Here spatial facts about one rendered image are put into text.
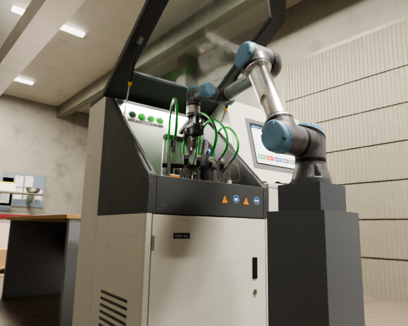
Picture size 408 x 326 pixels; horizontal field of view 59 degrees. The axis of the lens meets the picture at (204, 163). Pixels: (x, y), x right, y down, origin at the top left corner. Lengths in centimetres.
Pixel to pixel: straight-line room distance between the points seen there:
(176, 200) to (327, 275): 68
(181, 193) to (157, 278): 36
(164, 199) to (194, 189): 16
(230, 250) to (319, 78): 412
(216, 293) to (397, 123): 362
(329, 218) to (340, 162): 379
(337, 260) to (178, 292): 66
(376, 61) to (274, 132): 398
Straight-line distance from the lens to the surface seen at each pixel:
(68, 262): 299
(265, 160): 230
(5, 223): 808
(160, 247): 151
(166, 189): 153
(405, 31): 520
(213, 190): 167
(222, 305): 173
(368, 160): 489
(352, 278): 140
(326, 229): 126
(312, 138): 138
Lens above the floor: 73
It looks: 11 degrees up
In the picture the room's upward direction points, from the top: 1 degrees clockwise
